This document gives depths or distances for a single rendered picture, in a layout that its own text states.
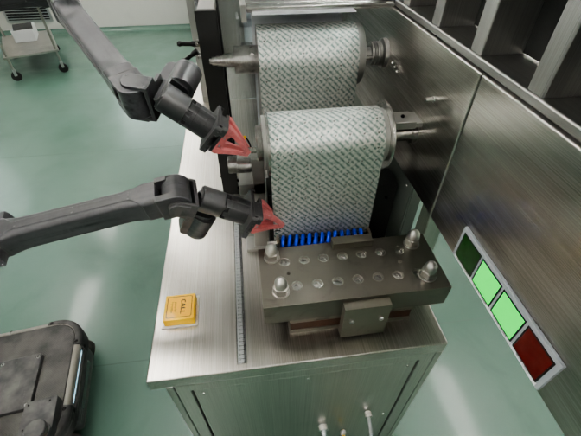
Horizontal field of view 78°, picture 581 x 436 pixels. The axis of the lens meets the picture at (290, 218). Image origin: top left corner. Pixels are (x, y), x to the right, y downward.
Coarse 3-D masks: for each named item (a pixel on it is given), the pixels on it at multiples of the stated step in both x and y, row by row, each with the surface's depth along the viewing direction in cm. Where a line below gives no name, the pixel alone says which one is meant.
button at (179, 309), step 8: (168, 296) 87; (176, 296) 87; (184, 296) 87; (192, 296) 87; (168, 304) 85; (176, 304) 85; (184, 304) 85; (192, 304) 85; (168, 312) 84; (176, 312) 84; (184, 312) 84; (192, 312) 84; (168, 320) 82; (176, 320) 82; (184, 320) 83; (192, 320) 83
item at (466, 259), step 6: (468, 240) 62; (462, 246) 63; (468, 246) 62; (456, 252) 65; (462, 252) 64; (468, 252) 62; (474, 252) 60; (462, 258) 64; (468, 258) 62; (474, 258) 60; (468, 264) 62; (474, 264) 60; (468, 270) 62
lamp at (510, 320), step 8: (504, 296) 54; (496, 304) 56; (504, 304) 54; (512, 304) 52; (496, 312) 56; (504, 312) 54; (512, 312) 52; (504, 320) 54; (512, 320) 52; (520, 320) 51; (504, 328) 54; (512, 328) 52; (512, 336) 53
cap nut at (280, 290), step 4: (276, 280) 72; (280, 280) 72; (284, 280) 72; (276, 284) 72; (280, 284) 72; (284, 284) 72; (272, 288) 74; (276, 288) 73; (280, 288) 72; (284, 288) 73; (288, 288) 74; (272, 292) 75; (276, 292) 73; (280, 292) 73; (284, 292) 73; (288, 292) 75; (276, 296) 74; (280, 296) 74; (284, 296) 74
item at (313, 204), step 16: (320, 176) 76; (336, 176) 77; (352, 176) 78; (368, 176) 78; (272, 192) 78; (288, 192) 78; (304, 192) 79; (320, 192) 79; (336, 192) 80; (352, 192) 81; (368, 192) 81; (272, 208) 81; (288, 208) 81; (304, 208) 82; (320, 208) 83; (336, 208) 83; (352, 208) 84; (368, 208) 85; (288, 224) 85; (304, 224) 85; (320, 224) 86; (336, 224) 87; (352, 224) 88; (368, 224) 88
